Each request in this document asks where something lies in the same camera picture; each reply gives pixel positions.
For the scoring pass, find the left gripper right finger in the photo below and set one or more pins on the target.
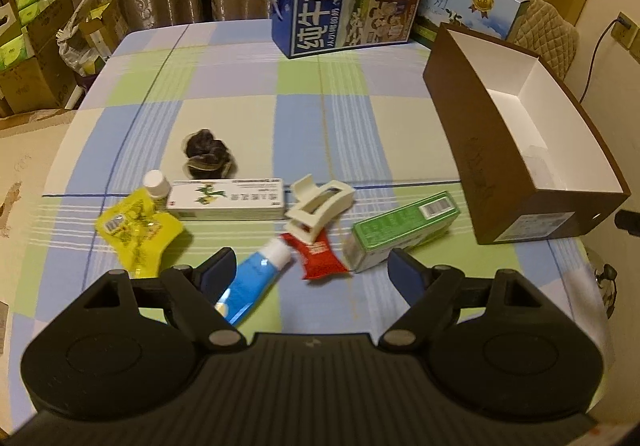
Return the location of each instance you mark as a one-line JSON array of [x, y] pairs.
[[430, 293]]

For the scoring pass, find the cream hair claw clip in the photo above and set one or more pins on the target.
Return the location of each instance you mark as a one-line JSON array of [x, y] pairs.
[[316, 206]]

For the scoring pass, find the red candy packet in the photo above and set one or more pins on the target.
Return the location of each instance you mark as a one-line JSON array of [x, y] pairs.
[[319, 260]]

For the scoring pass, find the dark velvet scrunchie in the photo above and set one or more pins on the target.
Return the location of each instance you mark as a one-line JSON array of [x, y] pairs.
[[207, 158]]

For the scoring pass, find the green white medicine box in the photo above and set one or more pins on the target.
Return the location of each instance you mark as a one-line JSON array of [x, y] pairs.
[[371, 240]]

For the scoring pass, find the cardboard box with tissue packs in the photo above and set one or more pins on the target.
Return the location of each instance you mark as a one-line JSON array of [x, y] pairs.
[[33, 74]]

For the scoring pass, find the yellow snack pouch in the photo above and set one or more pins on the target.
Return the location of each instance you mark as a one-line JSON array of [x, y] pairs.
[[139, 233]]

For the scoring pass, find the open cardboard box with bag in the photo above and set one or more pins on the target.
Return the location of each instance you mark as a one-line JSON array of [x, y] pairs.
[[91, 36]]

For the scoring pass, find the blue toothpaste tube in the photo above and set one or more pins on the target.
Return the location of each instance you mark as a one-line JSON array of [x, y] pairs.
[[253, 277]]

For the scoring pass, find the small white medicine bottle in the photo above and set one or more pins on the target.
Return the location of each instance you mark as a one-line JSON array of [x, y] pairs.
[[156, 184]]

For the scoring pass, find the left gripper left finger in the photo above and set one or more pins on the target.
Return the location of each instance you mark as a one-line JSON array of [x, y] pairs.
[[192, 294]]

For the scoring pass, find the white ointment box with bird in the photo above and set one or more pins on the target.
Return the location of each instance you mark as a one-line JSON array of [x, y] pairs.
[[227, 200]]

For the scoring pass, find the light blue milk carton box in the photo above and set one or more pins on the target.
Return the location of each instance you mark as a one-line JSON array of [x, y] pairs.
[[497, 18]]

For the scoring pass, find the brown cardboard shoe box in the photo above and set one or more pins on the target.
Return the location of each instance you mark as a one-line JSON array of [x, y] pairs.
[[531, 162]]

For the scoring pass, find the wall power socket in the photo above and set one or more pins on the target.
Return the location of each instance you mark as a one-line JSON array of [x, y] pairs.
[[626, 33]]

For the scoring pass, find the beige quilted chair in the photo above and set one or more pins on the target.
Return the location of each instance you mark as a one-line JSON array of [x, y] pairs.
[[543, 30]]

